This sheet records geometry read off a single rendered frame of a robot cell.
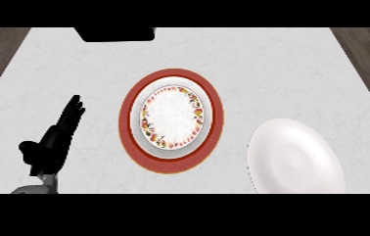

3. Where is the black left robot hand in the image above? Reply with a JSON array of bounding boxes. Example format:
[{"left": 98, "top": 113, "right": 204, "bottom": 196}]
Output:
[{"left": 18, "top": 94, "right": 87, "bottom": 177}]

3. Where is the white floral rimmed plate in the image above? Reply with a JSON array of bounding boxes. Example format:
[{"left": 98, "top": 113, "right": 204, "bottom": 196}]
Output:
[{"left": 128, "top": 76, "right": 214, "bottom": 160}]

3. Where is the plain white plate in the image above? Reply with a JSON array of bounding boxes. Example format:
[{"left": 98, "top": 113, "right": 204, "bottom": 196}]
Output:
[{"left": 246, "top": 118, "right": 347, "bottom": 195}]

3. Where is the red round placemat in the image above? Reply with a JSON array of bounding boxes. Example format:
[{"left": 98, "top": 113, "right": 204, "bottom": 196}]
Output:
[{"left": 117, "top": 68, "right": 226, "bottom": 175}]

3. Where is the black appliance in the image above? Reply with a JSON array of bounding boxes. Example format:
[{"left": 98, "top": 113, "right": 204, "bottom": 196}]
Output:
[{"left": 74, "top": 26, "right": 158, "bottom": 43}]

